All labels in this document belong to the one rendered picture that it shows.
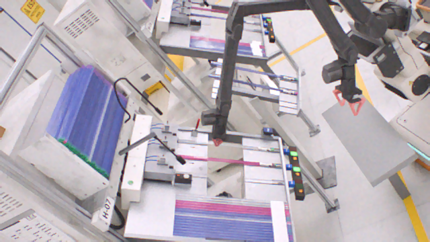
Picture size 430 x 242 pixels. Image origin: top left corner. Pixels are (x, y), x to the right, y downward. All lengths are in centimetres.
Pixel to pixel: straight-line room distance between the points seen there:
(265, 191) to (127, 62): 139
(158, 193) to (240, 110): 137
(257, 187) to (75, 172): 84
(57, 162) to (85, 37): 139
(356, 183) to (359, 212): 22
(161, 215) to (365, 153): 99
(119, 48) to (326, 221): 170
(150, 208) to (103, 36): 136
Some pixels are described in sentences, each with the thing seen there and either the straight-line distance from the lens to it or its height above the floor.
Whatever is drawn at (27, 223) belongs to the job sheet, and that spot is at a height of 149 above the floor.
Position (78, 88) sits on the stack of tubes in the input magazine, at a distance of 197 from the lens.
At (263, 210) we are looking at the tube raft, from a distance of 202.
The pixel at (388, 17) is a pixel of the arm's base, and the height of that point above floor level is 123.
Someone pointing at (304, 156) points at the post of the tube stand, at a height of 25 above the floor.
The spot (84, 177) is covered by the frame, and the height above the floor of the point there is 148.
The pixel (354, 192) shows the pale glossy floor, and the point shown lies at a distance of 290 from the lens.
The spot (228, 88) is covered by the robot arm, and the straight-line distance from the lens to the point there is 207.
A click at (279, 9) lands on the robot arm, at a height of 133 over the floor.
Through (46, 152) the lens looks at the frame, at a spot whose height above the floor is 166.
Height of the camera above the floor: 221
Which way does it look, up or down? 33 degrees down
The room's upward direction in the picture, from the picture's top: 43 degrees counter-clockwise
